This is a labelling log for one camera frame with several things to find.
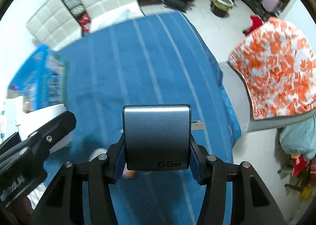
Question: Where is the red cloth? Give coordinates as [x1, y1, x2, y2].
[243, 15, 263, 36]

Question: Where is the grey 65W charger block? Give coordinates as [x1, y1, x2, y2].
[122, 104, 206, 171]

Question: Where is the blue milk carton box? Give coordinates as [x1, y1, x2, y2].
[7, 44, 67, 112]

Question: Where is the pink box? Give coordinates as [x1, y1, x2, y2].
[261, 0, 282, 13]

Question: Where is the wicker waste basket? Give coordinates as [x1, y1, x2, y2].
[211, 0, 234, 18]

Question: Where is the light blue cloth bundle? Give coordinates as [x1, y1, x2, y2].
[279, 115, 315, 161]

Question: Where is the white tufted chair left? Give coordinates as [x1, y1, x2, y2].
[26, 0, 83, 51]

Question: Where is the blue striped table cloth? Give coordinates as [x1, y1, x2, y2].
[44, 12, 241, 224]

